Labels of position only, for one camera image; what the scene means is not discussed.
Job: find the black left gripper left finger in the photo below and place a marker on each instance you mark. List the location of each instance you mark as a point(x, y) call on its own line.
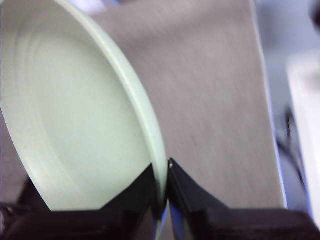
point(112, 225)

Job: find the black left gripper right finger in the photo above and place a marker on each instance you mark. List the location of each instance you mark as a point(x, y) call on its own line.
point(225, 225)

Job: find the pale green round plate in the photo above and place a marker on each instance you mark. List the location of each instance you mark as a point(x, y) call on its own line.
point(75, 112)

